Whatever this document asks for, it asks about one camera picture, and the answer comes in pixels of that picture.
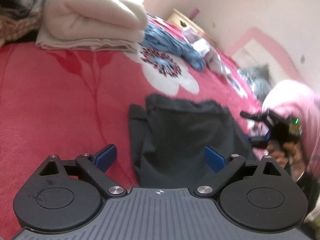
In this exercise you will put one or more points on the person right hand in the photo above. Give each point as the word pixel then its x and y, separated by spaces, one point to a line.
pixel 290 154

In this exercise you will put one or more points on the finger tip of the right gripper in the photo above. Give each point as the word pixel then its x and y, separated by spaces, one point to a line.
pixel 258 117
pixel 258 141

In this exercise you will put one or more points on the pink cup on nightstand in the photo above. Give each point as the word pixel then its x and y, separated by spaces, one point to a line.
pixel 194 14

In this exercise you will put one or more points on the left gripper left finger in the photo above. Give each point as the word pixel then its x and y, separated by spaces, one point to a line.
pixel 93 167

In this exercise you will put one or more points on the black tracker with green light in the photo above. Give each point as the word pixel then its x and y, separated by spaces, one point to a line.
pixel 294 127

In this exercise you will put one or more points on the white lilac crumpled garment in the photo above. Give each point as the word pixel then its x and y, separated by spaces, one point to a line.
pixel 211 57

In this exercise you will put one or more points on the cream nightstand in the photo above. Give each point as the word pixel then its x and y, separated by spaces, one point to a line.
pixel 181 21

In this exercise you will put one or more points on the light blue crumpled garment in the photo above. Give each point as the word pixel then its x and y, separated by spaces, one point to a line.
pixel 157 38

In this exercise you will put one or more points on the pink headboard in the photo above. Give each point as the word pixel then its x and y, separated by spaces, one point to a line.
pixel 255 48

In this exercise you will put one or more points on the pile of folded clothes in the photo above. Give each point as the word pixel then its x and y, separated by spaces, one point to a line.
pixel 19 18

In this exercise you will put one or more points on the black pants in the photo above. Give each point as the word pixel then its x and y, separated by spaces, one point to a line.
pixel 169 136

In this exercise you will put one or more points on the pink floral bedspread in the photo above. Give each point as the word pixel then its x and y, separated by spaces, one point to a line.
pixel 69 102

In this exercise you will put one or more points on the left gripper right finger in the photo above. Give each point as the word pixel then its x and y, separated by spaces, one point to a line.
pixel 224 169

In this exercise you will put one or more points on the folded white fluffy blanket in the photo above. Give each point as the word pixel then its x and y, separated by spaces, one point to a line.
pixel 92 25

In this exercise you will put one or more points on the grey patterned pillow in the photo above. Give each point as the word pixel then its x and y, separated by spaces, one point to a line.
pixel 259 80

